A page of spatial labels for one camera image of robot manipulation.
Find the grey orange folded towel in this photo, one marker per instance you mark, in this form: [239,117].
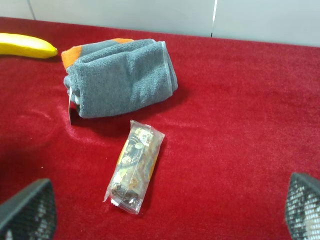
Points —
[118,76]

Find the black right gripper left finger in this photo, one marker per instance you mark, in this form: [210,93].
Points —
[30,214]

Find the white paper towel tag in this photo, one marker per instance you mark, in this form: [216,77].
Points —
[69,104]

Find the yellow banana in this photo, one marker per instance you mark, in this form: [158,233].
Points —
[26,46]

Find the red velvet table cloth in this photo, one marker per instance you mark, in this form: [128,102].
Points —
[245,116]

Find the clear snack packet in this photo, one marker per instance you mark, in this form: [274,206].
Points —
[134,168]

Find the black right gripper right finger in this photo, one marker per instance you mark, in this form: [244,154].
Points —
[302,207]

